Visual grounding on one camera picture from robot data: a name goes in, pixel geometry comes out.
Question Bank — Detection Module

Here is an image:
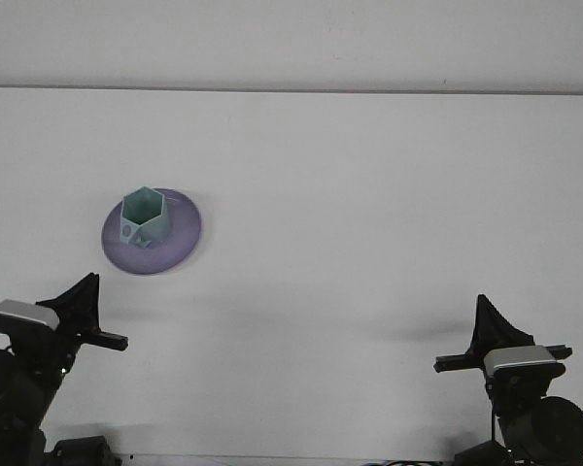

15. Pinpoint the pale purple round plate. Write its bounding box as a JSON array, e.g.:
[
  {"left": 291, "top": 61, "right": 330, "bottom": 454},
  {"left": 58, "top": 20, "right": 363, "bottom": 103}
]
[{"left": 100, "top": 187, "right": 204, "bottom": 277}]

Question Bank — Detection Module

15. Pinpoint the pale blue faceted cup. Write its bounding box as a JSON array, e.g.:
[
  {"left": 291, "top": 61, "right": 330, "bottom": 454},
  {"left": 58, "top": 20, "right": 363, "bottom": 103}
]
[{"left": 120, "top": 186, "right": 172, "bottom": 250}]

